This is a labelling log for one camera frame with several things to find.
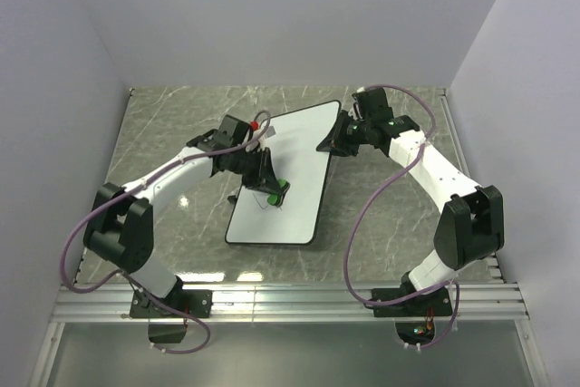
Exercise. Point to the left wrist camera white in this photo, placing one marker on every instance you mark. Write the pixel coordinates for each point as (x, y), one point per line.
(258, 135)

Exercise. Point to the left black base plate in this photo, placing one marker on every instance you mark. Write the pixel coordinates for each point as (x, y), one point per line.
(195, 302)

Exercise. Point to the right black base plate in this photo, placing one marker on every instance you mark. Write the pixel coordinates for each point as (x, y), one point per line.
(436, 303)

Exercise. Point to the green whiteboard eraser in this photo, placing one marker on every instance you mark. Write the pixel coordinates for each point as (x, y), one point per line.
(276, 198)

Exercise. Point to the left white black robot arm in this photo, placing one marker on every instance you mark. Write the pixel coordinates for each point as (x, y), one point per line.
(121, 227)

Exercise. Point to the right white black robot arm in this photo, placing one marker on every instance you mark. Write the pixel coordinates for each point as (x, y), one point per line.
(404, 142)

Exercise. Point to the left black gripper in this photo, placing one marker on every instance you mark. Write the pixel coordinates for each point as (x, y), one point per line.
(265, 179)

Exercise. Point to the white whiteboard black frame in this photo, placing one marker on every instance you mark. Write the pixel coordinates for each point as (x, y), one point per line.
(292, 138)

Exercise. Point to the aluminium front rail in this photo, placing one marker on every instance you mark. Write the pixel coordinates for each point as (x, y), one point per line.
(305, 303)

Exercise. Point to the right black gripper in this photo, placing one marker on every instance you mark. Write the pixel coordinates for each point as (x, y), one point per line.
(334, 142)

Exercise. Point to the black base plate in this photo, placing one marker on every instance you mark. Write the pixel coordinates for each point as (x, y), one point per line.
(436, 303)
(195, 302)

